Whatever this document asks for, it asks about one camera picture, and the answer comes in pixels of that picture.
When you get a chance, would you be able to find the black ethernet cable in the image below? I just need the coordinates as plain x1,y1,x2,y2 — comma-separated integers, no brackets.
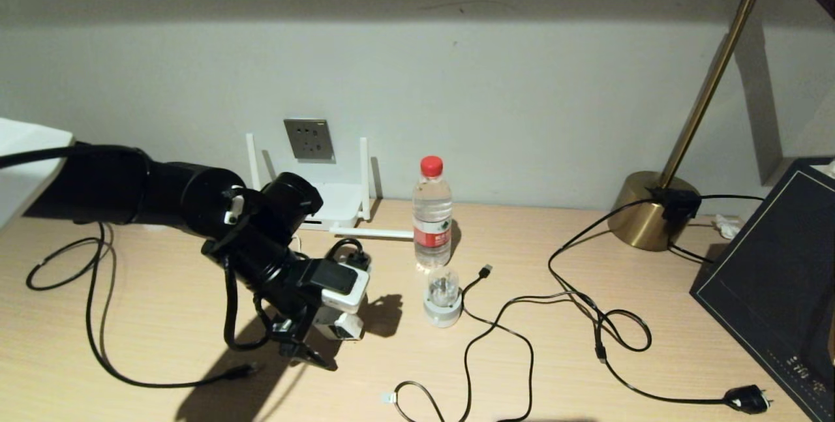
26,221,258,389

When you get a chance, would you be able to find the white router with antennas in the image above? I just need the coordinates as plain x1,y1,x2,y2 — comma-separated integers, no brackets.
245,133,416,240

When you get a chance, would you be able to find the small glass dome night light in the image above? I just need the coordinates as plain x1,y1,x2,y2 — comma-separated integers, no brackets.
423,267,464,328

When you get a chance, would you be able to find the clear water bottle red cap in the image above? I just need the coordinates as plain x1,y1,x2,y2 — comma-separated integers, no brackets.
412,155,453,271

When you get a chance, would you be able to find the brass desk lamp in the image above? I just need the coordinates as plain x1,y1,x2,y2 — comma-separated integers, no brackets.
607,0,835,252

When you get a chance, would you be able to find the crumpled white tissue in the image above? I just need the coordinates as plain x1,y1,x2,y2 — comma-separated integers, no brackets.
713,213,741,240

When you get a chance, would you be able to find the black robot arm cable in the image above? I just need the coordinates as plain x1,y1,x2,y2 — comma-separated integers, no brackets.
224,238,374,352

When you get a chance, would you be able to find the black cable with white connector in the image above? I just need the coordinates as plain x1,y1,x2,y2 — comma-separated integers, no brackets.
382,380,451,422

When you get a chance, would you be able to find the grey wall socket plate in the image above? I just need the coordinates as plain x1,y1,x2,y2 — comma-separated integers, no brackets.
284,119,336,163

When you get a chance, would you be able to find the black USB cable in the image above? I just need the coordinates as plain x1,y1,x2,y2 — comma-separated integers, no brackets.
460,264,604,422

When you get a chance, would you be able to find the black lamp switch box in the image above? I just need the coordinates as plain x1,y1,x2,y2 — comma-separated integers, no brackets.
649,188,702,220

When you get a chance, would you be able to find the black lamp power cord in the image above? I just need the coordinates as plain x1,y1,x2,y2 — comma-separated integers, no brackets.
548,194,774,415

